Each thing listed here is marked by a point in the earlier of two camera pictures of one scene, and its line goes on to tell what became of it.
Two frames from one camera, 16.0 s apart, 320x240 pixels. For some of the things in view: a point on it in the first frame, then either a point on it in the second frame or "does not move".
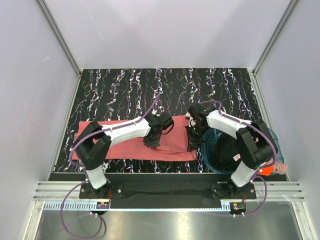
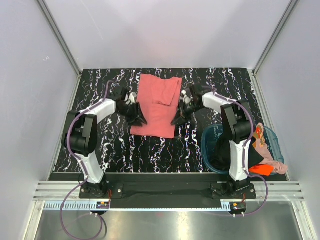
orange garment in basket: [266, 171] does not move
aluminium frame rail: [276, 191] does not move
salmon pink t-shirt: [173, 144] → [158, 98]
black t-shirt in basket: [225, 152] does not move
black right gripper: [193, 143] → [182, 115]
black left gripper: [152, 144] → [137, 118]
